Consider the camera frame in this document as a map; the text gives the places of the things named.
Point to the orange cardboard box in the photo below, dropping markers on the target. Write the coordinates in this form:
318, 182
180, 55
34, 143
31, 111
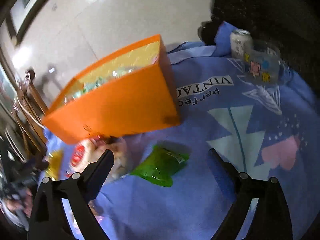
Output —
128, 92

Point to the person's left hand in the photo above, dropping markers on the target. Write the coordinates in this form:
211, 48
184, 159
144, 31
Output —
26, 205

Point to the carved wooden chair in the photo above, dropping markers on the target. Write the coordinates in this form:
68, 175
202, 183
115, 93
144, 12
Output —
29, 108

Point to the green transparent snack packet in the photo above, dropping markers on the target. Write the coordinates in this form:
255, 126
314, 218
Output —
160, 165

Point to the round rice cracker red label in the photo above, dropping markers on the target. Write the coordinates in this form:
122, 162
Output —
90, 150

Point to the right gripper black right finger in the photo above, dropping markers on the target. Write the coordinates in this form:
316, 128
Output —
271, 219

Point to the glass mug with stickers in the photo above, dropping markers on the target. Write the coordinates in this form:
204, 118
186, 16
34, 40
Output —
263, 63

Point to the dark carved wooden cabinet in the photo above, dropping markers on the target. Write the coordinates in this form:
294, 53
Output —
291, 25

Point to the orange yellow cake packet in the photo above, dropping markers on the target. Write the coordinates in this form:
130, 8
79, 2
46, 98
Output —
54, 160

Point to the white drink can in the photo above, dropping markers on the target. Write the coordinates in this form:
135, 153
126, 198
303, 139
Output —
239, 39

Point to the blue patterned tablecloth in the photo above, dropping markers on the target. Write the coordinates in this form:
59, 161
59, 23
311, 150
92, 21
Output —
266, 131

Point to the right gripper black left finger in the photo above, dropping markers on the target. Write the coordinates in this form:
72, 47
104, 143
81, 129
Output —
48, 219

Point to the dark framed wall picture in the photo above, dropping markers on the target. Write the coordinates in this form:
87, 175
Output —
20, 16

